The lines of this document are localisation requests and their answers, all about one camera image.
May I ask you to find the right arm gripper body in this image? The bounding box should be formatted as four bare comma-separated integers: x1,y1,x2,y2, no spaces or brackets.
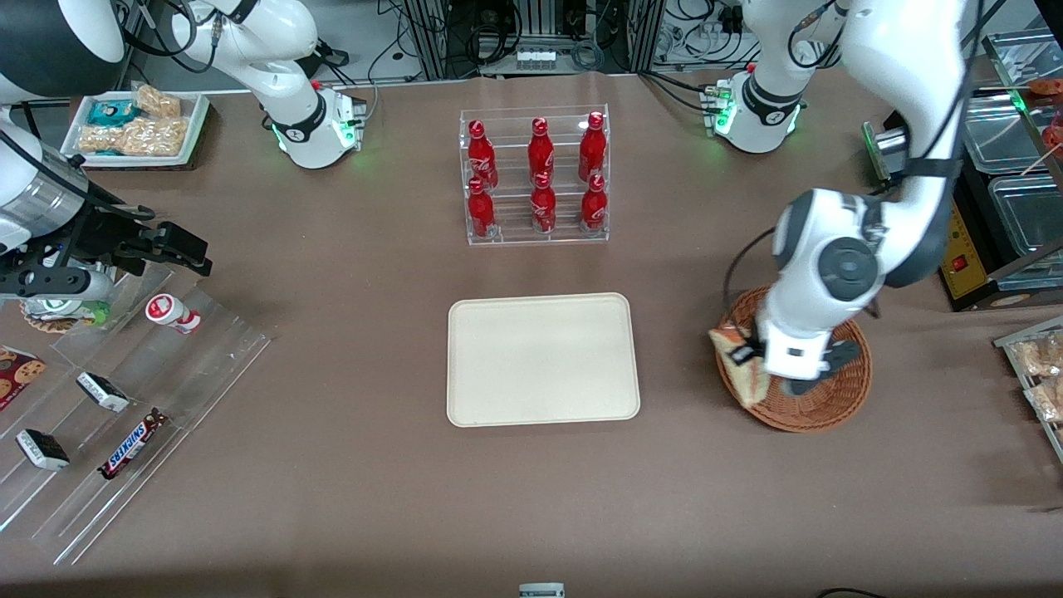
51,208,164,272

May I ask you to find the triangular sandwich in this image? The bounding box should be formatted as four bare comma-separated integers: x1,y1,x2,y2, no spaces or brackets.
708,320,770,408

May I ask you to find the round brown wicker basket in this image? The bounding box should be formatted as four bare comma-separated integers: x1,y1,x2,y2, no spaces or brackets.
715,284,874,434

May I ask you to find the white snack tray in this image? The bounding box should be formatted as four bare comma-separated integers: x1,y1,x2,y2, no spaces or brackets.
61,91,210,169

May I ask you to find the cream rectangular serving tray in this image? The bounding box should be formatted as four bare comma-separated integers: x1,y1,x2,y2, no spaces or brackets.
447,292,642,429

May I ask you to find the grey metal snack tray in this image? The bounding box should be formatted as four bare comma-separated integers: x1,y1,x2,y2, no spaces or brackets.
993,315,1063,464

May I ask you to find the small white red yogurt bottle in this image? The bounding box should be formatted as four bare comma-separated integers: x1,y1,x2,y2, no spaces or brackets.
145,293,203,336

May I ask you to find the green white snack cup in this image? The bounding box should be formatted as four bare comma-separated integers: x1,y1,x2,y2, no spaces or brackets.
33,297,111,326

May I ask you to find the dark brown board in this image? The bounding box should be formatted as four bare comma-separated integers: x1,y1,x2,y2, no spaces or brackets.
62,104,218,174

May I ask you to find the small wicker coaster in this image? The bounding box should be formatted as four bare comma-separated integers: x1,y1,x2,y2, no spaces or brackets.
20,301,80,335

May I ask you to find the large rice cracker bag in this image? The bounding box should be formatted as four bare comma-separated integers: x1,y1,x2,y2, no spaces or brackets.
77,123,125,155
120,116,191,158

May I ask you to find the clear acrylic stepped display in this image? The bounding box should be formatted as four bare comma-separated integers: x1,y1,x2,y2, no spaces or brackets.
0,264,273,567

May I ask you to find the teal snack packet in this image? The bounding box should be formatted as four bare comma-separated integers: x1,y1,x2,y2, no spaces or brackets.
87,100,140,127

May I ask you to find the small rice cracker bag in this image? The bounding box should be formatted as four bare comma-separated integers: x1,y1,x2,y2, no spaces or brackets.
133,83,182,119

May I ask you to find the black white snack bar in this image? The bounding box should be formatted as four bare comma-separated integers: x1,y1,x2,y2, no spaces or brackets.
76,371,131,414
16,429,71,473

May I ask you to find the red cookie packet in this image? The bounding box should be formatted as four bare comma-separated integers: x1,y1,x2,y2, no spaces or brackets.
0,346,47,411

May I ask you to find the black yellow-panel food warmer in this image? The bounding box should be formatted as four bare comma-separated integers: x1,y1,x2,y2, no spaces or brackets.
862,29,1063,314

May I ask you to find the brown snickers bar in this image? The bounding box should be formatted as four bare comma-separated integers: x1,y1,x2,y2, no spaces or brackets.
97,408,170,482

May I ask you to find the clear acrylic bottle rack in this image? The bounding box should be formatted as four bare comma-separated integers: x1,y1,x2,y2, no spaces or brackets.
458,105,611,247

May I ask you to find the red cola bottle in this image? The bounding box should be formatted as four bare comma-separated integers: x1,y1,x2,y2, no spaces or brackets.
531,172,557,234
528,117,556,179
579,111,607,182
467,120,499,190
468,177,497,240
580,174,608,232

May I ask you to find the clear bagged pastry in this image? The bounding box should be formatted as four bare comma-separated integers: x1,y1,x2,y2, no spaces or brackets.
1014,331,1063,380
1023,380,1063,425

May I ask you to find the steel warmer pan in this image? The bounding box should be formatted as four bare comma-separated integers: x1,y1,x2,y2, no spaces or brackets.
963,93,1057,173
988,174,1063,260

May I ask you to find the black equipment rack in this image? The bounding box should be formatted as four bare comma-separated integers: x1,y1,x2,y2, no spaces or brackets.
397,0,667,81

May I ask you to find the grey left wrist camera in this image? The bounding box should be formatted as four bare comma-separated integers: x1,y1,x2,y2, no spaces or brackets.
785,339,862,397

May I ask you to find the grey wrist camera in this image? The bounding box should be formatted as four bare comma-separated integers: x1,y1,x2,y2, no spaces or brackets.
785,339,862,397
0,266,115,322

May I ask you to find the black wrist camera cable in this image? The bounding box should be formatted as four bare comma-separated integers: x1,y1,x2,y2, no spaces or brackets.
721,226,781,337

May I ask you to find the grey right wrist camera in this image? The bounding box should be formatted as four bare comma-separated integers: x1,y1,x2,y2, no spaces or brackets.
0,266,115,322

